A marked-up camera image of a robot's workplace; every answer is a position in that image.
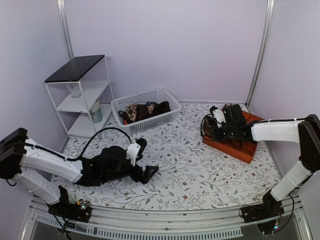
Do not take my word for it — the green brown patterned tie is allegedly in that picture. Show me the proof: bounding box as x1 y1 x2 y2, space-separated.
200 115 218 139

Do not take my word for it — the dark red patterned tie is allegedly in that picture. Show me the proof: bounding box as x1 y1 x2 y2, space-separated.
136 104 154 122

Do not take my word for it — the orange compartment tray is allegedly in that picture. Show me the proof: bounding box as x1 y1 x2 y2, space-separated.
200 104 262 164

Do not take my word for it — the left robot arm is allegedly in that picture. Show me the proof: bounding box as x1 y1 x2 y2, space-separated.
0 127 159 218

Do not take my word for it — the floral table mat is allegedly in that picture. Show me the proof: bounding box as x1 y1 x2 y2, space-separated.
51 103 280 211

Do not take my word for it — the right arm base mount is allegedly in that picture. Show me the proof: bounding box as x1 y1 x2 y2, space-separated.
238 196 295 236

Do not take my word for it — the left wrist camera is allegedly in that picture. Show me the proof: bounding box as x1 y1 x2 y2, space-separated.
126 138 147 167

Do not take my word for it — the white shelf with black top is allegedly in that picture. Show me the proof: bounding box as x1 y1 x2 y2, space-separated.
44 54 114 138

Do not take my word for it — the white plastic basket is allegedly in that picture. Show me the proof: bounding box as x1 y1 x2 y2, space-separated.
111 88 182 135

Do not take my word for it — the black shiny tie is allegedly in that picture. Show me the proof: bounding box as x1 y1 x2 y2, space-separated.
151 101 171 117

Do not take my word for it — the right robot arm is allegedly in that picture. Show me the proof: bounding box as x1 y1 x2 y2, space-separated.
208 104 320 218

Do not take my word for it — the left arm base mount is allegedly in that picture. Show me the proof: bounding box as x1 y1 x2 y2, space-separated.
48 201 92 223

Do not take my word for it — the cream paisley tie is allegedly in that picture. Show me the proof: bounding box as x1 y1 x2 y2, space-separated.
126 103 139 123

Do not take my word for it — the clear drinking glass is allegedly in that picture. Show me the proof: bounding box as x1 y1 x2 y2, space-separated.
66 83 82 99

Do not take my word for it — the metal front rail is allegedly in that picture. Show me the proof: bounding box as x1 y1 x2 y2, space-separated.
21 196 315 240

